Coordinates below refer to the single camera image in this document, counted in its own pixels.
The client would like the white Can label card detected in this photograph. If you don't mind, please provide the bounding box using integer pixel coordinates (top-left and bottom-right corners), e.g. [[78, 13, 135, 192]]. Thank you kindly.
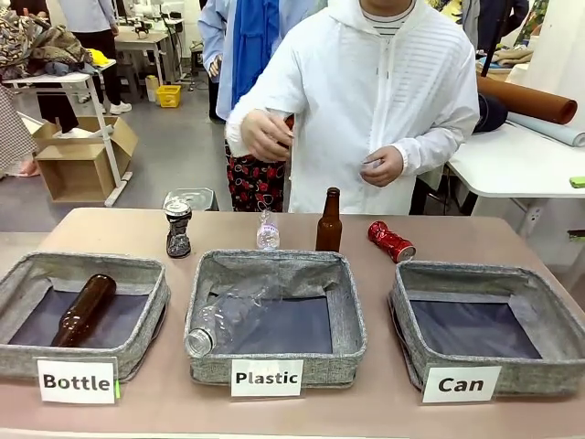
[[421, 366, 503, 404]]

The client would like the brown glass bottle lying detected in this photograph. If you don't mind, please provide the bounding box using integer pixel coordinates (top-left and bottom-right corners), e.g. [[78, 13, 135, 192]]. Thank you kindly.
[[50, 273, 118, 348]]

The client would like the white Plastic label card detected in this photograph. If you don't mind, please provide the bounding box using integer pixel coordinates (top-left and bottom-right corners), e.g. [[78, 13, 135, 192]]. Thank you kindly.
[[230, 359, 304, 398]]

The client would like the brown glass bottle standing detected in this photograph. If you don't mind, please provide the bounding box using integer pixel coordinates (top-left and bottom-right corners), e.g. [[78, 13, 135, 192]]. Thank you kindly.
[[315, 187, 342, 253]]

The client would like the person in blue coat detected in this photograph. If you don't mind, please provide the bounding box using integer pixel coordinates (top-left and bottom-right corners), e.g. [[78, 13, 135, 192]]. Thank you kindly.
[[202, 0, 330, 123]]

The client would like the dark brown object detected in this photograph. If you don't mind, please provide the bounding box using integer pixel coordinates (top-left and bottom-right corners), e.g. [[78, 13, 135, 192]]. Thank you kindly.
[[278, 114, 296, 150]]

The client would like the white table with clothes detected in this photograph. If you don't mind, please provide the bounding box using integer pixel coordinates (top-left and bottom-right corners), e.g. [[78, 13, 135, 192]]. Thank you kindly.
[[2, 59, 134, 208]]

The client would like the person's right hand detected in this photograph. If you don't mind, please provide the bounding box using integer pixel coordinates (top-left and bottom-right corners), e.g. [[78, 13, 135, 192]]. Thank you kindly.
[[240, 109, 293, 164]]

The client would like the dark navy cap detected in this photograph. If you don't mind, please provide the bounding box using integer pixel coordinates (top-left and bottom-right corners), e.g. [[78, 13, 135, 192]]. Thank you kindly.
[[473, 94, 509, 134]]

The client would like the person's left hand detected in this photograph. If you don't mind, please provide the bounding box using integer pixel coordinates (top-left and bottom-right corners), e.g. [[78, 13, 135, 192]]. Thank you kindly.
[[358, 145, 405, 187]]

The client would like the white side table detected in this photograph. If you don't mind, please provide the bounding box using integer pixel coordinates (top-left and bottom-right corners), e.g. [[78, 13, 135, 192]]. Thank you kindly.
[[445, 119, 585, 239]]

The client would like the large clear plastic bottle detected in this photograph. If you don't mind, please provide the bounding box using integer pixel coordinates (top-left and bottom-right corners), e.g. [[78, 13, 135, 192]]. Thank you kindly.
[[185, 277, 296, 358]]

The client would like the grey fabric basket labelled Bottle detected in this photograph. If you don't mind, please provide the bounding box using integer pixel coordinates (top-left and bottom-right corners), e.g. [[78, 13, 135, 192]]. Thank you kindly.
[[0, 252, 172, 383]]

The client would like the yellow plastic crate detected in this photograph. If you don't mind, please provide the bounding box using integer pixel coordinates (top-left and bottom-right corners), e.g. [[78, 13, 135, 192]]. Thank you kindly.
[[155, 84, 182, 109]]

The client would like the brown rolled mat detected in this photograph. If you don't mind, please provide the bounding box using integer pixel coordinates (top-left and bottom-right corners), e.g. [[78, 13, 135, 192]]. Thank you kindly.
[[474, 75, 579, 125]]

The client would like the light blue rolled sheet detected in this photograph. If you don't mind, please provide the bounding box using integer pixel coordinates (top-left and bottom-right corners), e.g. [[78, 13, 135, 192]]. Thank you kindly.
[[505, 111, 585, 147]]

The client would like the crushed red soda can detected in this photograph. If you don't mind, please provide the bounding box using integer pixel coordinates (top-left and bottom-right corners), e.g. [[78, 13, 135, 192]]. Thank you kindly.
[[367, 220, 417, 264]]

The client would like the person in checkered clothing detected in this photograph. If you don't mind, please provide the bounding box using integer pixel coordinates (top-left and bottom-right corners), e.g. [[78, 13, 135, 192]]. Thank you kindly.
[[0, 84, 41, 179]]

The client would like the small crushed clear plastic bottle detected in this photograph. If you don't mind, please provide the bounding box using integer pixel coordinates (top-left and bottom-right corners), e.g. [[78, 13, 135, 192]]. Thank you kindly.
[[256, 209, 281, 251]]

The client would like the open cardboard box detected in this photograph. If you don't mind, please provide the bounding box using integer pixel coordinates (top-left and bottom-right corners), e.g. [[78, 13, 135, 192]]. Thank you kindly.
[[30, 115, 139, 204]]

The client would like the crushed black soda can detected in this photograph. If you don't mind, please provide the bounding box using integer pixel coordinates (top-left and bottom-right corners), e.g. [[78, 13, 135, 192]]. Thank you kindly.
[[163, 197, 193, 260]]

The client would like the pile of patterned clothes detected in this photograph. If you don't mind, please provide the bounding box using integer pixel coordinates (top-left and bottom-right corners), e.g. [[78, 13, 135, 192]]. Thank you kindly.
[[0, 9, 95, 78]]

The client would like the grey fabric basket labelled Plastic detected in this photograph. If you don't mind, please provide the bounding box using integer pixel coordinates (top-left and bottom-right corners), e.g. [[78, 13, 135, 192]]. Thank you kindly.
[[184, 249, 368, 391]]

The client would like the person in white hoodie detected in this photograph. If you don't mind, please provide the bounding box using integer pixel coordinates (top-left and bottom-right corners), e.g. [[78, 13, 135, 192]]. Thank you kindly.
[[225, 0, 481, 217]]

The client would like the person in black trousers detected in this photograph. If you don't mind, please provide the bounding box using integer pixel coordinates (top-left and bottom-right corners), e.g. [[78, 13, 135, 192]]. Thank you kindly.
[[58, 0, 133, 116]]

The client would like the white Bottle label card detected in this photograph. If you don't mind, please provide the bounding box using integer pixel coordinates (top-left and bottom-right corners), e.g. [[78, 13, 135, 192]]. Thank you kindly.
[[37, 359, 117, 405]]

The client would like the grey fabric basket labelled Can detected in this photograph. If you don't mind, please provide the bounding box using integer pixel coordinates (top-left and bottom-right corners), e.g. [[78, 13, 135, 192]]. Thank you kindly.
[[388, 260, 585, 398]]

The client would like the white desk in background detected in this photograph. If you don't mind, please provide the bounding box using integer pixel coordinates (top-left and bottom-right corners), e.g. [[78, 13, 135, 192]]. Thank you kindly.
[[113, 30, 177, 100]]

